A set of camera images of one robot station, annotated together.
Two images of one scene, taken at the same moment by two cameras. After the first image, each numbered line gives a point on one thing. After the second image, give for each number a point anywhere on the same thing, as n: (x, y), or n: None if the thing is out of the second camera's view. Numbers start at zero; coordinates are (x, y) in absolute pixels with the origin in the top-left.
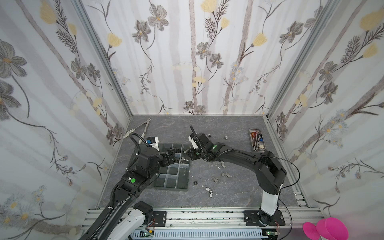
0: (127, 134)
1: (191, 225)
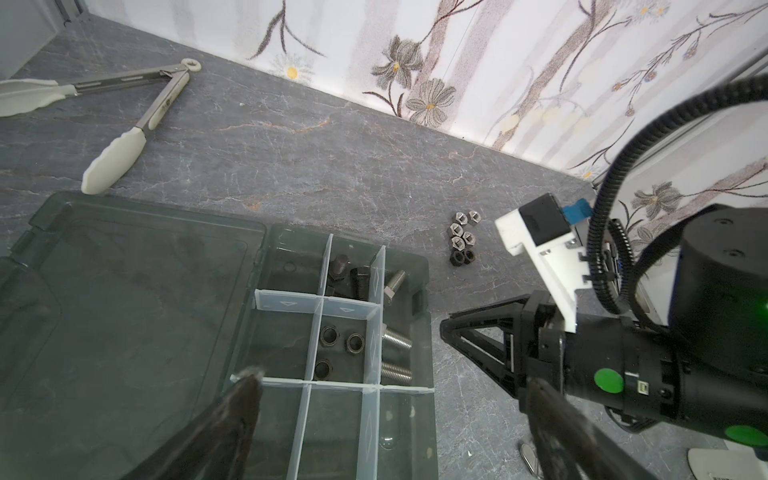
0: (120, 153)
1: None
